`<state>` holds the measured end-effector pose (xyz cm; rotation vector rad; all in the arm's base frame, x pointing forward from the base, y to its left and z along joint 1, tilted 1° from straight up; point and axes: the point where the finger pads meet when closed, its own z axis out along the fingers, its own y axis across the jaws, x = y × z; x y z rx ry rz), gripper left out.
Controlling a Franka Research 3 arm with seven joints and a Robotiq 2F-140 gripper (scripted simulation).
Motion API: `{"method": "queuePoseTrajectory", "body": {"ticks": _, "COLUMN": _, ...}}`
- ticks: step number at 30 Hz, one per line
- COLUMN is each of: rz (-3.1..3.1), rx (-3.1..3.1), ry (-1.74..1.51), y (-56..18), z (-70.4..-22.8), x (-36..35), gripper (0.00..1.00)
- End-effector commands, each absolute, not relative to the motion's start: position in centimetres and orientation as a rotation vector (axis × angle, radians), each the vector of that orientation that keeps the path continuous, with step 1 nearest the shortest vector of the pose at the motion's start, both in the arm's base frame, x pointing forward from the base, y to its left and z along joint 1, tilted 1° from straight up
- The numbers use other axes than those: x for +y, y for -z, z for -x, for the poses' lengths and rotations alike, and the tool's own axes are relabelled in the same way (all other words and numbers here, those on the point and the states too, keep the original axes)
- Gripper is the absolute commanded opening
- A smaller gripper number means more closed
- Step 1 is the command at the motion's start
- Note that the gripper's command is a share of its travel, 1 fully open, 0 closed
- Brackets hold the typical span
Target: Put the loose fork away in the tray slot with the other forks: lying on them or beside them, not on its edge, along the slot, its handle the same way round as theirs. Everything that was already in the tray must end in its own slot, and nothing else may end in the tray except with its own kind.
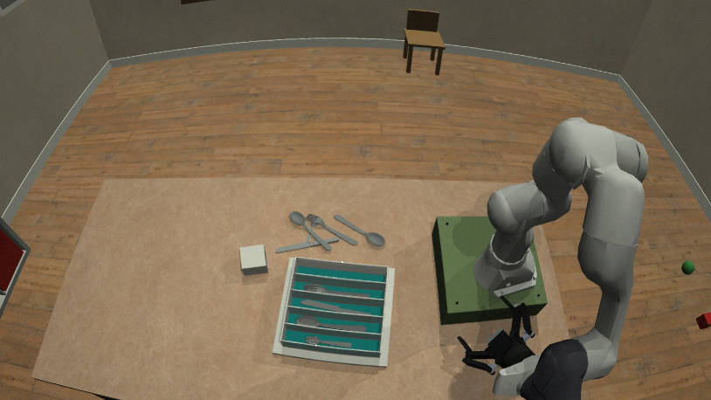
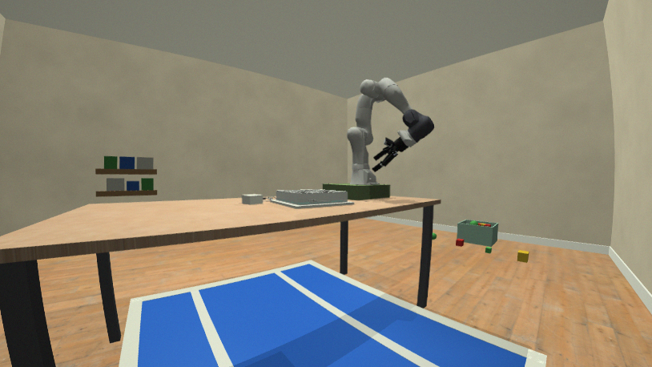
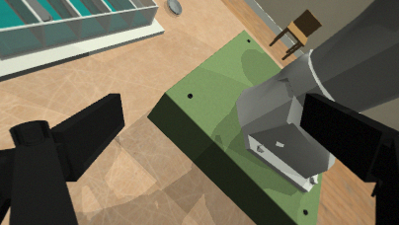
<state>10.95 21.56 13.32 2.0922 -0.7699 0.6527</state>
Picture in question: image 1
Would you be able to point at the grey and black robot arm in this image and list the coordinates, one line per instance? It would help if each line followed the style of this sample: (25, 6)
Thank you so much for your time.
(597, 158)

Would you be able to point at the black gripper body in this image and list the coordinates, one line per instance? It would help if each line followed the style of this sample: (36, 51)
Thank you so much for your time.
(516, 354)

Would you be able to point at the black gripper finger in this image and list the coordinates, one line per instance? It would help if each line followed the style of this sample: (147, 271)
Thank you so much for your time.
(519, 311)
(470, 355)

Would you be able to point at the grey table knife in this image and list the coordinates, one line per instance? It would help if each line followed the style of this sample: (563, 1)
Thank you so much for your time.
(304, 245)
(329, 307)

